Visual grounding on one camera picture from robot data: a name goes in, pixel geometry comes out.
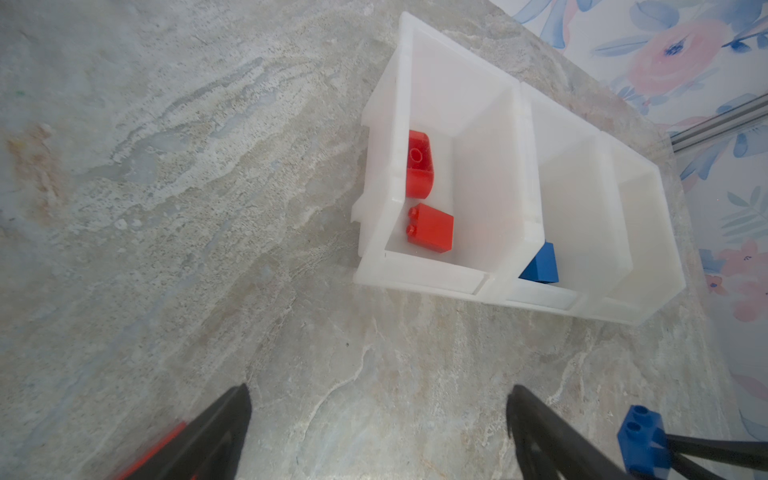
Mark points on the blue lego brick small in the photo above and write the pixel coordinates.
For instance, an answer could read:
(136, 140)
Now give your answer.
(643, 444)

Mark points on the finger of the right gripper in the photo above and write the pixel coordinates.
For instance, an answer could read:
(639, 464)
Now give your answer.
(750, 455)

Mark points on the white bin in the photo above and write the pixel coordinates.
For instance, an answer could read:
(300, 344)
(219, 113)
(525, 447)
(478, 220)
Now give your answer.
(479, 124)
(582, 214)
(656, 276)

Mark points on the right white bin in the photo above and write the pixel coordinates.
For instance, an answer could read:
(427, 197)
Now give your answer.
(656, 276)

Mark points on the right corner aluminium post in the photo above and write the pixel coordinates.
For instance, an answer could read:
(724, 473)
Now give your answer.
(737, 118)

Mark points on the left white bin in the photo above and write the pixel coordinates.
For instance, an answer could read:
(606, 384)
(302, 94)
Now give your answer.
(479, 124)

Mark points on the red rounded lego brick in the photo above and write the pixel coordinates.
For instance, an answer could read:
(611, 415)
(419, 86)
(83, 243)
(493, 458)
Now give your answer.
(419, 168)

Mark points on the middle white bin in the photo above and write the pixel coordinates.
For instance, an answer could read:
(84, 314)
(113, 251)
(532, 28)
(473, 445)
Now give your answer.
(582, 214)

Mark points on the blue lego brick tall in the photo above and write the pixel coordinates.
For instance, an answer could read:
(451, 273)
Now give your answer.
(543, 267)

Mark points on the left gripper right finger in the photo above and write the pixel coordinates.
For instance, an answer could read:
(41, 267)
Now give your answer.
(547, 447)

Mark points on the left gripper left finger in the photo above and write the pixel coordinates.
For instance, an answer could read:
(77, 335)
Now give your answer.
(210, 446)

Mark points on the red sloped lego brick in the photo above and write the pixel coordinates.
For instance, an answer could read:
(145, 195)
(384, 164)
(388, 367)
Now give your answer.
(430, 228)

